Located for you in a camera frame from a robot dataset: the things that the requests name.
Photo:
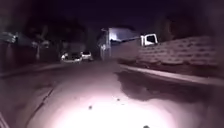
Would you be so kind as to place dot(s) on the white parked car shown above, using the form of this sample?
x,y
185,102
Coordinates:
x,y
87,55

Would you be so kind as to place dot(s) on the robot's own part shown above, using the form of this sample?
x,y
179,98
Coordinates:
x,y
146,127

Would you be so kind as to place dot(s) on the grey asphalt road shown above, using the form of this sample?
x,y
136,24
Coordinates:
x,y
86,90

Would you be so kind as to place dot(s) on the group of trees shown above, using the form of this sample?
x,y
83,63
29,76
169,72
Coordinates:
x,y
45,36

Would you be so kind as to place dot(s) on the white truck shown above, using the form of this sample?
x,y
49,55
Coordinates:
x,y
149,40

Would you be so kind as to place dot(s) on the block wall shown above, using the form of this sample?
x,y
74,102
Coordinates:
x,y
186,50

